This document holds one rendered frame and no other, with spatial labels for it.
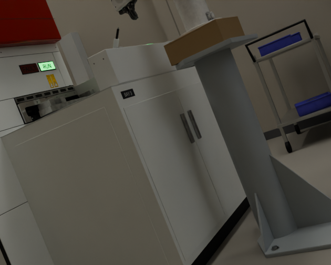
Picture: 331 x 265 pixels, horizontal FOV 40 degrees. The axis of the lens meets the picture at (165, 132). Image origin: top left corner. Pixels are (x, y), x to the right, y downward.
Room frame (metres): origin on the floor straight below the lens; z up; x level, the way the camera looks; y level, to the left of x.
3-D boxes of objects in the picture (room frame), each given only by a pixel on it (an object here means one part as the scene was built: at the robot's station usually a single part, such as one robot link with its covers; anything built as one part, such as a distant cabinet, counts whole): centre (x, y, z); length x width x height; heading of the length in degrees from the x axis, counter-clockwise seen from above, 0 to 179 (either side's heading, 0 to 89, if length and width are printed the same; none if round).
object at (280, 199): (1.83, -0.38, 0.41); 0.51 x 0.44 x 0.82; 58
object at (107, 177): (2.24, 0.16, 0.41); 0.96 x 0.64 x 0.82; 151
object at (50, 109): (2.30, 0.39, 0.87); 0.36 x 0.08 x 0.03; 151
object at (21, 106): (2.31, 0.48, 0.89); 0.44 x 0.02 x 0.10; 151
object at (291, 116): (3.68, -1.16, 0.44); 0.94 x 0.55 x 0.88; 151
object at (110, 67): (1.99, 0.00, 0.89); 0.55 x 0.09 x 0.14; 151
